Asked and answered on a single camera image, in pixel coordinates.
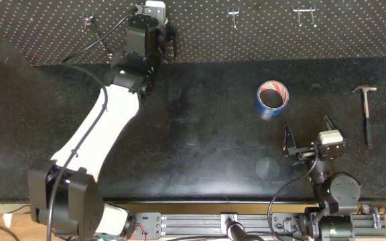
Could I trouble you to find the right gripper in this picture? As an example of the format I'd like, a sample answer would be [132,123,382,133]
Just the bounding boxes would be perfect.
[281,114,337,162]

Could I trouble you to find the roll of blue tape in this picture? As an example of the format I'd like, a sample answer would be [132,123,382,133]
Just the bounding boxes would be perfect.
[256,80,290,118]

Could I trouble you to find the wrench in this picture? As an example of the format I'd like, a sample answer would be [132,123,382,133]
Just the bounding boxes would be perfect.
[82,15,115,62]

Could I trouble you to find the black pegboard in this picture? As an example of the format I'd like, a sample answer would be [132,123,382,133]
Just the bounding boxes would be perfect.
[0,0,386,67]

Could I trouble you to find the hammer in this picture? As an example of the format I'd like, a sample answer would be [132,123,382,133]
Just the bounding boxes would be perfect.
[352,84,379,149]

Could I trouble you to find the metal hook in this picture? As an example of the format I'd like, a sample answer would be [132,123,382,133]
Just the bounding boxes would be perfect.
[292,5,318,28]
[82,12,95,27]
[227,7,241,29]

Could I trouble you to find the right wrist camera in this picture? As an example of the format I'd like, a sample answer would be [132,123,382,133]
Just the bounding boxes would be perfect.
[316,129,346,147]

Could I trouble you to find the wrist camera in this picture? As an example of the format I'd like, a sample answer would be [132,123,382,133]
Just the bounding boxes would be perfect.
[316,129,346,147]
[144,0,167,10]

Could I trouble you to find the black cable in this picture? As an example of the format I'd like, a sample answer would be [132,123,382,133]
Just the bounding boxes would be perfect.
[46,8,139,241]
[267,152,320,240]

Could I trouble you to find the mounting rail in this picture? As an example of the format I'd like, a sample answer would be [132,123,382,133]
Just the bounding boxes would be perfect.
[131,203,386,241]

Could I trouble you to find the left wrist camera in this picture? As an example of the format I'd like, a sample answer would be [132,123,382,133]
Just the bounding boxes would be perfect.
[144,0,167,10]

